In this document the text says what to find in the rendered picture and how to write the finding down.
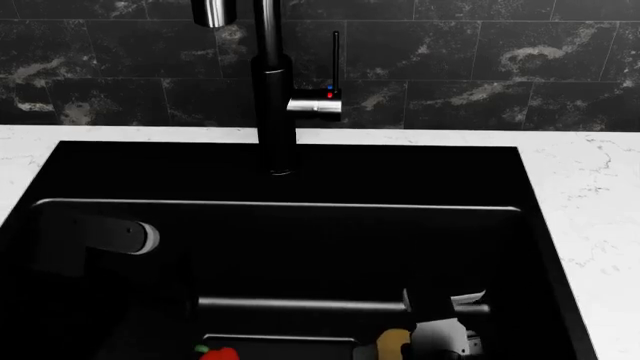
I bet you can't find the black kitchen sink basin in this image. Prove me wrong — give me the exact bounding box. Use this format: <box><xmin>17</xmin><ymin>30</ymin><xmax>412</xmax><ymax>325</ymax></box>
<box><xmin>0</xmin><ymin>140</ymin><xmax>600</xmax><ymax>360</ymax></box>

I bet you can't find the red bell pepper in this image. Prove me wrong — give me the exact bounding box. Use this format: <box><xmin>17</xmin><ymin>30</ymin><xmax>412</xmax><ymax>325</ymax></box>
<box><xmin>193</xmin><ymin>344</ymin><xmax>241</xmax><ymax>360</ymax></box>

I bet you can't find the thin black faucet lever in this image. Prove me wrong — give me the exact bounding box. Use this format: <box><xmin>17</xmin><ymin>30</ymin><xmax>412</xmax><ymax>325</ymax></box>
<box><xmin>331</xmin><ymin>30</ymin><xmax>342</xmax><ymax>95</ymax></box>

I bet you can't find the black and chrome faucet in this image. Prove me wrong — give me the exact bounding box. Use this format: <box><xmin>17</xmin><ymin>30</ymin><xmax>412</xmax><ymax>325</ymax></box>
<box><xmin>190</xmin><ymin>0</ymin><xmax>344</xmax><ymax>177</ymax></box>

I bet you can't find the yellow sponge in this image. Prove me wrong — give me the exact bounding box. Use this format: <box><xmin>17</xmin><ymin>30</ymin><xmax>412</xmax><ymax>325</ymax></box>
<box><xmin>375</xmin><ymin>327</ymin><xmax>415</xmax><ymax>360</ymax></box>

